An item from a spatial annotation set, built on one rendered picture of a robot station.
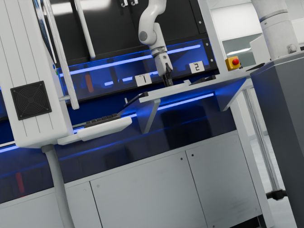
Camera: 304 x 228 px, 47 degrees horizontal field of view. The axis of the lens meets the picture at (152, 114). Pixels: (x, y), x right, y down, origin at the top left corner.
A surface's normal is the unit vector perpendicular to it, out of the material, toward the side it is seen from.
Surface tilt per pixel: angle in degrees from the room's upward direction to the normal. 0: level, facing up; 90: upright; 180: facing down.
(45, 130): 90
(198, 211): 90
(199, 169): 90
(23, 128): 90
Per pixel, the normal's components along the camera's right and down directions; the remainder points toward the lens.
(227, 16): 0.29, -0.14
